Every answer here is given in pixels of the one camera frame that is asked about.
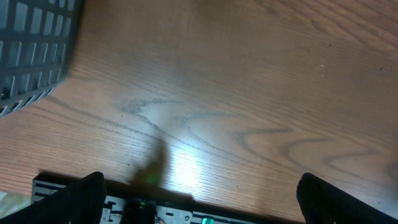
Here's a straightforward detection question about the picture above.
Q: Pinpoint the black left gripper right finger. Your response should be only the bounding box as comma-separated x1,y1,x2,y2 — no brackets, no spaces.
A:
297,172,397,224

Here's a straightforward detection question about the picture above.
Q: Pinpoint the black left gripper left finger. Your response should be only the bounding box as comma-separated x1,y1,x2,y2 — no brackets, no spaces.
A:
1,172,107,224

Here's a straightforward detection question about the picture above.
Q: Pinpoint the dark grey plastic basket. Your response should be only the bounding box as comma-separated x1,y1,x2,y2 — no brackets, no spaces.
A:
1,0,85,116

